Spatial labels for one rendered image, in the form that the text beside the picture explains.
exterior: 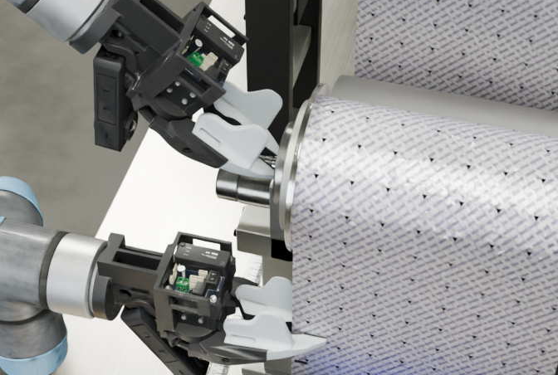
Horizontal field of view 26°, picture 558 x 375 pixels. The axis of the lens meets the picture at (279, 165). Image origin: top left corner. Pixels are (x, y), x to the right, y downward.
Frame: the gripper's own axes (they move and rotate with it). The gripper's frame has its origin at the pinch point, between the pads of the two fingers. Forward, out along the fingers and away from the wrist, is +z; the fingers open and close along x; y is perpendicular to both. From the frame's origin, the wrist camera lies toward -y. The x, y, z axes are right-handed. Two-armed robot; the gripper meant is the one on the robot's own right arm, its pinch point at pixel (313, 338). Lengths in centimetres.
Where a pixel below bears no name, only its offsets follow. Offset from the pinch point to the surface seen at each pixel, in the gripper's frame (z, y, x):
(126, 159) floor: -71, -109, 116
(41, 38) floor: -107, -109, 152
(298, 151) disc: -2.2, 22.1, 1.8
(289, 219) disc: -2.1, 17.1, -1.2
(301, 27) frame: -12.9, -2.8, 46.6
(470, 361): 14.2, 2.1, -0.2
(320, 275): 0.5, 9.6, -0.2
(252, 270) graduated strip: -12.3, -19.0, 21.3
